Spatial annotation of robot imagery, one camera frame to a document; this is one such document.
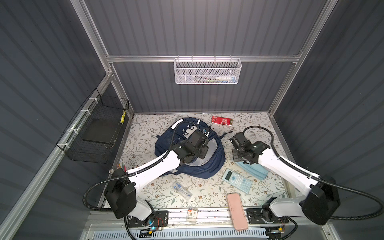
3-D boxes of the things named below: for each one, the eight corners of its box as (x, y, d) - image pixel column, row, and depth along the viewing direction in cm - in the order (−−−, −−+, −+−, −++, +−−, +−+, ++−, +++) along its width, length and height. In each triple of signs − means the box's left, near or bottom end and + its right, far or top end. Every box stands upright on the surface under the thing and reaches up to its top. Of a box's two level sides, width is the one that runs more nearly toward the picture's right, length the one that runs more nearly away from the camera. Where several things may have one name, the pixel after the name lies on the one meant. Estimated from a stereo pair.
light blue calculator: (221, 178, 88) (221, 177, 87) (225, 169, 92) (226, 167, 90) (247, 193, 83) (248, 191, 81) (251, 182, 87) (252, 181, 85)
